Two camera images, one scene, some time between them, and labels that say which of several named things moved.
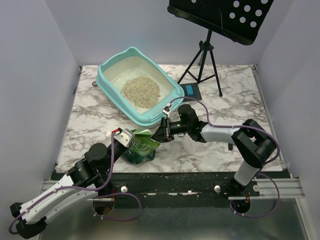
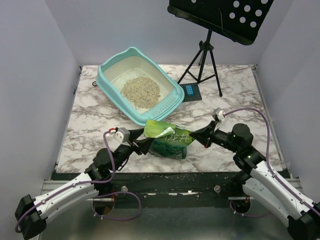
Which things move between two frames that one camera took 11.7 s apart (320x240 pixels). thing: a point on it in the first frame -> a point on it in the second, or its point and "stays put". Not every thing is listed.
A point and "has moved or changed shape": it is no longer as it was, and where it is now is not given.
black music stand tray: [240, 20] stays put
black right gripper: [163, 130] -> [210, 136]
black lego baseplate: [192, 90] stays put
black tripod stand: [206, 46] stays put
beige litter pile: [141, 91] stays put
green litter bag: [143, 148] has moved or changed shape
